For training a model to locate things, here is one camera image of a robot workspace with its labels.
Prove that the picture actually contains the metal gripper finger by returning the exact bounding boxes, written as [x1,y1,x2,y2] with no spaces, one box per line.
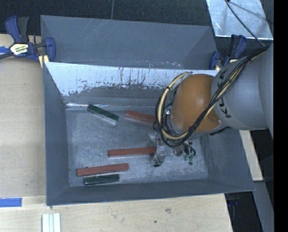
[148,132,160,148]
[150,152,168,168]

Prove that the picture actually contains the red-brown block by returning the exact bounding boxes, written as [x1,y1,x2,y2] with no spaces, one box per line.
[124,109,157,125]
[107,146,157,158]
[76,162,130,178]

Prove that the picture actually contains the dark green flat block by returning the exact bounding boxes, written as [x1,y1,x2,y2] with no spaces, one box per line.
[83,174,121,186]
[86,103,120,126]

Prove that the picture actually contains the grey metal bin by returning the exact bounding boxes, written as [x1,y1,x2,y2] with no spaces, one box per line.
[39,14,256,206]

